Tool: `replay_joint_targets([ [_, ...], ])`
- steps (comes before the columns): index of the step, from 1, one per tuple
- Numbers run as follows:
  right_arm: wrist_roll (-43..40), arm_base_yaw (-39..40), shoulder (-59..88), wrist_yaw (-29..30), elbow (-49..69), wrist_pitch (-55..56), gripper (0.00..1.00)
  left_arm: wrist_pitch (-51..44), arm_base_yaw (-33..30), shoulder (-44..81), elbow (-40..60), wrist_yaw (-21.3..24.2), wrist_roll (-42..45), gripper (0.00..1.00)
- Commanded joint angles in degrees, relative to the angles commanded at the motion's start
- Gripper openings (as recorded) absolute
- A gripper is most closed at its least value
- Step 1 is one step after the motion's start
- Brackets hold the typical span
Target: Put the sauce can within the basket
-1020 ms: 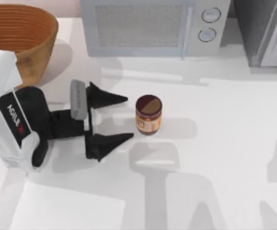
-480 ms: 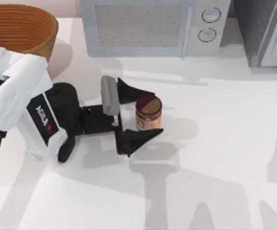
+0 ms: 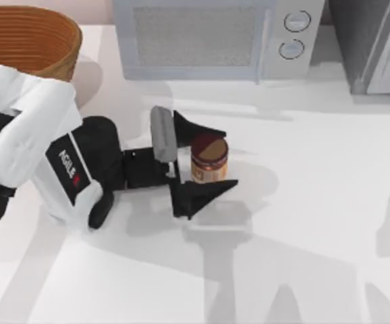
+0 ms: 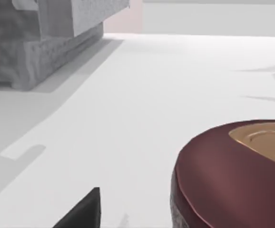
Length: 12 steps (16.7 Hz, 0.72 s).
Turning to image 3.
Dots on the brown can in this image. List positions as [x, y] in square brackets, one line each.
[212, 162]

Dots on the pale microwave oven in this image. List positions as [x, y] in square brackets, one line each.
[313, 37]

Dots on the pale microwave door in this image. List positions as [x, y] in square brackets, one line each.
[195, 33]

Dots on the brown woven basket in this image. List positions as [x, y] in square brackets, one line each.
[29, 40]

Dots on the round microwave knob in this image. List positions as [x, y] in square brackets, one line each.
[291, 49]
[297, 21]

